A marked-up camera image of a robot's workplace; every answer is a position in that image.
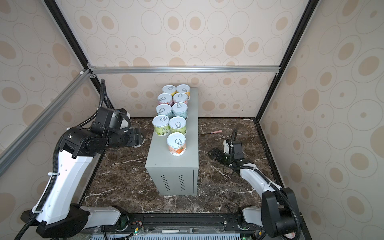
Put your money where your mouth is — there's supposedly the white can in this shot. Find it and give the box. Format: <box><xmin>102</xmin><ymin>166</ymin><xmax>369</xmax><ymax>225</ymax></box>
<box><xmin>156</xmin><ymin>104</ymin><xmax>173</xmax><ymax>119</ymax></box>

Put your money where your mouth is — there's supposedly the pink can front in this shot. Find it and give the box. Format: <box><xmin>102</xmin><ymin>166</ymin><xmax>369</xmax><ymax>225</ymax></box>
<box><xmin>158</xmin><ymin>93</ymin><xmax>174</xmax><ymax>107</ymax></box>

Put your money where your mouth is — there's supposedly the pink can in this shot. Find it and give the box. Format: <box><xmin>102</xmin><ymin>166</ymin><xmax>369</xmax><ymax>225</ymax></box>
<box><xmin>173</xmin><ymin>93</ymin><xmax>188</xmax><ymax>105</ymax></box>
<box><xmin>158</xmin><ymin>93</ymin><xmax>174</xmax><ymax>107</ymax></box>

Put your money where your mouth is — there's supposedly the brown can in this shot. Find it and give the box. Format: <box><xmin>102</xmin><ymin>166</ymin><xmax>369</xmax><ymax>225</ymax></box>
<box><xmin>167</xmin><ymin>133</ymin><xmax>187</xmax><ymax>156</ymax></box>

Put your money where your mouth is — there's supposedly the yellow can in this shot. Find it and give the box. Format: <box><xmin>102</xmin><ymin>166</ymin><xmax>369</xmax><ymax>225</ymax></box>
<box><xmin>176</xmin><ymin>84</ymin><xmax>191</xmax><ymax>99</ymax></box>
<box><xmin>162</xmin><ymin>85</ymin><xmax>177</xmax><ymax>96</ymax></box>

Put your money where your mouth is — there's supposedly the grey green can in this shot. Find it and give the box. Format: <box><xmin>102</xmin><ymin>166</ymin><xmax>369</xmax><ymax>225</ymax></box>
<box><xmin>172</xmin><ymin>103</ymin><xmax>188</xmax><ymax>119</ymax></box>

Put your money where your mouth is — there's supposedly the orange can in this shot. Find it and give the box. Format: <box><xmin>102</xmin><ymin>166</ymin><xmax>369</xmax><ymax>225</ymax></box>
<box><xmin>133</xmin><ymin>141</ymin><xmax>145</xmax><ymax>148</ymax></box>

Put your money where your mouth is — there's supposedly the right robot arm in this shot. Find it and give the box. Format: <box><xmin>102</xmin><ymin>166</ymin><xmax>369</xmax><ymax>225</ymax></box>
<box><xmin>208</xmin><ymin>129</ymin><xmax>303</xmax><ymax>240</ymax></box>

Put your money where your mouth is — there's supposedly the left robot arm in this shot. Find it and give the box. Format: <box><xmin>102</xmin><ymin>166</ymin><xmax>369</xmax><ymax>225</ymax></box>
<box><xmin>15</xmin><ymin>80</ymin><xmax>145</xmax><ymax>240</ymax></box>

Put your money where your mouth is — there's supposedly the horizontal aluminium bar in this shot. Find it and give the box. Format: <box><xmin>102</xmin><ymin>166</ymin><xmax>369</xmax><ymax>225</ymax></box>
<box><xmin>89</xmin><ymin>66</ymin><xmax>280</xmax><ymax>74</ymax></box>

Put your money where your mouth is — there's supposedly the grey metal cabinet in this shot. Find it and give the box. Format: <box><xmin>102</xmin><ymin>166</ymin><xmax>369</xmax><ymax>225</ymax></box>
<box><xmin>146</xmin><ymin>89</ymin><xmax>199</xmax><ymax>196</ymax></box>

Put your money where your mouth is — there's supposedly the diagonal aluminium bar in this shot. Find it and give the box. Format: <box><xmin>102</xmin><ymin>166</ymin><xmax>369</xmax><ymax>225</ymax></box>
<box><xmin>1</xmin><ymin>70</ymin><xmax>91</xmax><ymax>175</ymax></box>

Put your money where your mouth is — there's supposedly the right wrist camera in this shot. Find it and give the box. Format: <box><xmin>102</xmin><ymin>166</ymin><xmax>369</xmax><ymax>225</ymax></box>
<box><xmin>223</xmin><ymin>139</ymin><xmax>231</xmax><ymax>155</ymax></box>

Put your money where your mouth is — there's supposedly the pink handled tool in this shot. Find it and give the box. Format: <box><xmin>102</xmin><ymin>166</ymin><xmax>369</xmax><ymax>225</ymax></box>
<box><xmin>205</xmin><ymin>130</ymin><xmax>222</xmax><ymax>135</ymax></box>

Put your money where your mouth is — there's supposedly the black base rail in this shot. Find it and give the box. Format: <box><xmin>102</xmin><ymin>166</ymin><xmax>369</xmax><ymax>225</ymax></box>
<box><xmin>65</xmin><ymin>212</ymin><xmax>313</xmax><ymax>240</ymax></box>

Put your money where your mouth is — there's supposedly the white handled fork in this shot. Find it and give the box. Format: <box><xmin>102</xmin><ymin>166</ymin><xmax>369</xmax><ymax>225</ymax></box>
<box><xmin>162</xmin><ymin>228</ymin><xmax>199</xmax><ymax>234</ymax></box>

